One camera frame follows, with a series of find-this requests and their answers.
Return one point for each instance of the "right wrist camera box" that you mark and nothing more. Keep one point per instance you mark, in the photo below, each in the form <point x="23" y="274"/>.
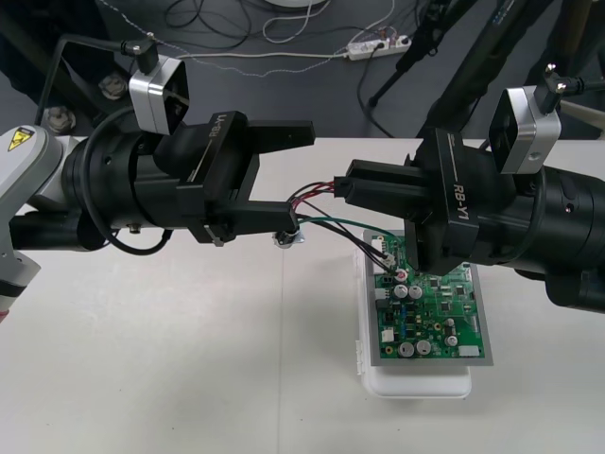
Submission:
<point x="524" y="132"/>

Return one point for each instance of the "white round stand base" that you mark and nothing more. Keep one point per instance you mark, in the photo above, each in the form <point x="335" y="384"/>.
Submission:
<point x="298" y="3"/>

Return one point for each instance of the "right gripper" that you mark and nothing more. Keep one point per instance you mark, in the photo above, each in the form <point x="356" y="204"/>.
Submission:
<point x="449" y="208"/>

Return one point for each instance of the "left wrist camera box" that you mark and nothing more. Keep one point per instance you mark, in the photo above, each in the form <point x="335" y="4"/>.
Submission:
<point x="156" y="94"/>

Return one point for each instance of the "green circuit board grey frame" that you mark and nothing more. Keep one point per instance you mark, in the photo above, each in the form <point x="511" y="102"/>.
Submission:
<point x="425" y="321"/>

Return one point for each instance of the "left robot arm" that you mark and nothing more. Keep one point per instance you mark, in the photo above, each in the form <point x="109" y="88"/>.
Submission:
<point x="108" y="184"/>

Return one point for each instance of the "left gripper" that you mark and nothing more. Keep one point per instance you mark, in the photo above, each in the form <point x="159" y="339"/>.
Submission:
<point x="219" y="179"/>

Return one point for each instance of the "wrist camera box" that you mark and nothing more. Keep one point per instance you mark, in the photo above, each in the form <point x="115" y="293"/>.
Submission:
<point x="524" y="132"/>
<point x="156" y="94"/>

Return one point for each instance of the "white power strip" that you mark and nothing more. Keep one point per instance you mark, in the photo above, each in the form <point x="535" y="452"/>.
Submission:
<point x="378" y="46"/>

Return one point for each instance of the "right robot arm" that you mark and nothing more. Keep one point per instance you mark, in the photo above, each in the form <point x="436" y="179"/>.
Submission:
<point x="567" y="227"/>

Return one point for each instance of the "milky plastic box with lid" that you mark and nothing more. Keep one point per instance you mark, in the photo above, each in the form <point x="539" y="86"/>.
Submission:
<point x="420" y="384"/>

